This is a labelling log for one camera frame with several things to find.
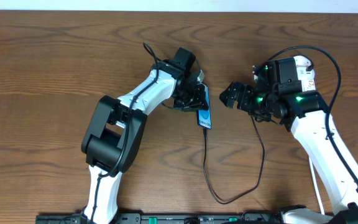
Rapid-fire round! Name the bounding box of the blue-screen Samsung smartphone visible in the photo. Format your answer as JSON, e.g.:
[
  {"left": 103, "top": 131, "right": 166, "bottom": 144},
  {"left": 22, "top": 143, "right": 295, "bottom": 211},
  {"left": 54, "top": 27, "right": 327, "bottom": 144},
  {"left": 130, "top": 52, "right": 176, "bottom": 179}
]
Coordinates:
[{"left": 197, "top": 83, "right": 212, "bottom": 129}]

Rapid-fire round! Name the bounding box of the black USB charging cable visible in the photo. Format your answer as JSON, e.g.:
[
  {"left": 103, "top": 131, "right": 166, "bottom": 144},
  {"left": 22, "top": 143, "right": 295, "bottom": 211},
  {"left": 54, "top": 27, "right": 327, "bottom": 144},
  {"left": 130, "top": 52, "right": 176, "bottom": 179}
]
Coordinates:
[{"left": 201, "top": 115, "right": 266, "bottom": 205}]

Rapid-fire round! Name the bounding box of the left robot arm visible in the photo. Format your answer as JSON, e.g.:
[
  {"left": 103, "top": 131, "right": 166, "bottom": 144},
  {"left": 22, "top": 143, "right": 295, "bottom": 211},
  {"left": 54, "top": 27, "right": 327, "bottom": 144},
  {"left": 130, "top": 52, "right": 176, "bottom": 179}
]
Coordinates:
[{"left": 81, "top": 48, "right": 211, "bottom": 223}]

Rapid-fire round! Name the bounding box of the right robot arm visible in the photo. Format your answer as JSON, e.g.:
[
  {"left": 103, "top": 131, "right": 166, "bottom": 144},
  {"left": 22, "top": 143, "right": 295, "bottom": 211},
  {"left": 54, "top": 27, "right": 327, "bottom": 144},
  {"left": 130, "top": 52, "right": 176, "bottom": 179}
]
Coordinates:
[{"left": 219, "top": 55, "right": 358, "bottom": 223}]

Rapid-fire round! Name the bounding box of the white USB charger plug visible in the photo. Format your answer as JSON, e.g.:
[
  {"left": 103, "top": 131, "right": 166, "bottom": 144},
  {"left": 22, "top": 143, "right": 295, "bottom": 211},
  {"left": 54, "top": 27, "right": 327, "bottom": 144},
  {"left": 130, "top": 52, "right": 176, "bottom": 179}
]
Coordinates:
[{"left": 293, "top": 55, "right": 314, "bottom": 72}]

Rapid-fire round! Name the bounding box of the white power strip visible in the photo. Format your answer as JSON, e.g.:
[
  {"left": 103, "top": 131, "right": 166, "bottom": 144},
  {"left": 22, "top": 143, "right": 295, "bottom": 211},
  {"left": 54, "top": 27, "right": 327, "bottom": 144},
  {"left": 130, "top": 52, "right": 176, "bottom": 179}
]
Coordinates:
[{"left": 296, "top": 67, "right": 316, "bottom": 91}]

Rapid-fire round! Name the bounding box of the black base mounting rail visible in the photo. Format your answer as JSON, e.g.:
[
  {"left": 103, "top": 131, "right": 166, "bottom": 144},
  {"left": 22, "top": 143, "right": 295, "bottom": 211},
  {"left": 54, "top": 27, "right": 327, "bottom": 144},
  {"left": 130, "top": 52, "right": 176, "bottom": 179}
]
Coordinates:
[{"left": 35, "top": 212, "right": 283, "bottom": 224}]

